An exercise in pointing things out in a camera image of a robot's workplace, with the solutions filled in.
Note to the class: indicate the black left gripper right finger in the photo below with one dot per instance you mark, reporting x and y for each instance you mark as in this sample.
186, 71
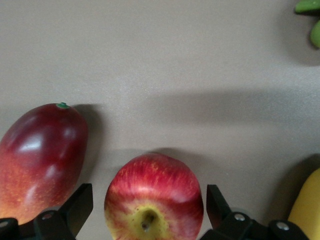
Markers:
220, 215

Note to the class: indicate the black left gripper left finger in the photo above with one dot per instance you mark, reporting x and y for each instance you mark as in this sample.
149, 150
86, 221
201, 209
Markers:
72, 212

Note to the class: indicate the red yellow apple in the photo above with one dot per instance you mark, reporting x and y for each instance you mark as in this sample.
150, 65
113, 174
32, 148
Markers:
155, 190

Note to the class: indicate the yellow banana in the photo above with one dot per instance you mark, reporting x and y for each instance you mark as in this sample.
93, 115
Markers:
308, 205

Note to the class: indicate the red yellow mango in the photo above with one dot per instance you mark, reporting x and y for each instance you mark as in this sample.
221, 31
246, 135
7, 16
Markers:
42, 155

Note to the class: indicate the brown table mat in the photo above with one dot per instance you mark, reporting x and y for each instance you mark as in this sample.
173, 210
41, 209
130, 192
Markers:
162, 62

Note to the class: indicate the dark purple mangosteen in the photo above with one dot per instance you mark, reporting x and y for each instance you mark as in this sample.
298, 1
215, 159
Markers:
316, 32

